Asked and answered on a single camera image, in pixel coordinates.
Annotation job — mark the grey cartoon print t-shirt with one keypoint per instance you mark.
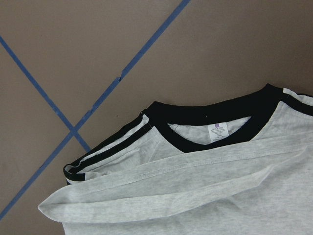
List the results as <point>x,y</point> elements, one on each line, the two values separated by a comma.
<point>239,167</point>

